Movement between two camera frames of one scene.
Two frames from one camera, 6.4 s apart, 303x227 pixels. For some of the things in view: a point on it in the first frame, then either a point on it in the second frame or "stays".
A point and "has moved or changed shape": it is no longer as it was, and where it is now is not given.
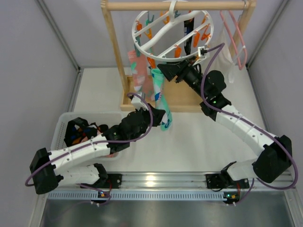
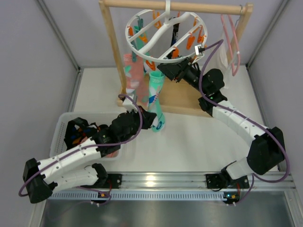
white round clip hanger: x=172 y=35 has moved or changed shape
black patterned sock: x=188 y=28 to x=174 y=36
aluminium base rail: x=173 y=181 stays
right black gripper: x=181 y=74 stays
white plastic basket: x=110 y=118 stays
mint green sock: x=157 y=76 has moved or changed shape
